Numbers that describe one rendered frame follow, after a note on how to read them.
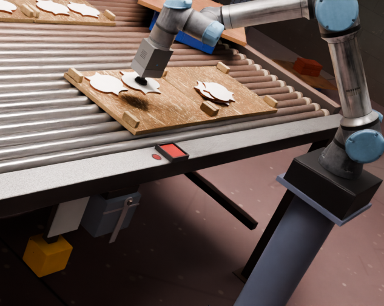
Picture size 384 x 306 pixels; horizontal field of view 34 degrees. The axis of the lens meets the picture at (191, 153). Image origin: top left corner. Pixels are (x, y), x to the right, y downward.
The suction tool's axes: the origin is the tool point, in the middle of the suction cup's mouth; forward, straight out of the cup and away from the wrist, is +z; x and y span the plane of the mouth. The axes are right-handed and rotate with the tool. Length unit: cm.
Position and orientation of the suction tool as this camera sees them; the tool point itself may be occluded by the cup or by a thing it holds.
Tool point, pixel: (139, 84)
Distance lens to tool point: 204.8
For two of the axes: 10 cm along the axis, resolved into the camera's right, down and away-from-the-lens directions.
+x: 6.0, 6.2, -5.1
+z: -4.3, 7.8, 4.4
